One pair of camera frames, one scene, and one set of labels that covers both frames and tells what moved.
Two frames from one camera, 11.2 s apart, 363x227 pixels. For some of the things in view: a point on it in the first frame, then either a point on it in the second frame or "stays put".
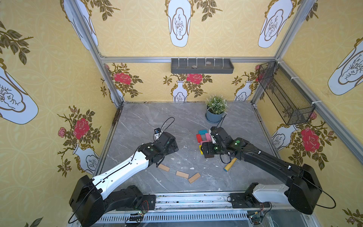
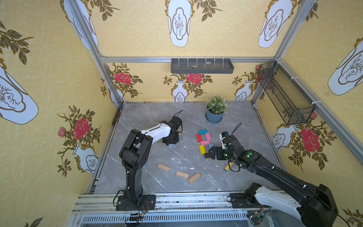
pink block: (208, 137) stays put
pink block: (201, 142) stays put
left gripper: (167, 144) to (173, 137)
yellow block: (200, 150) stays put
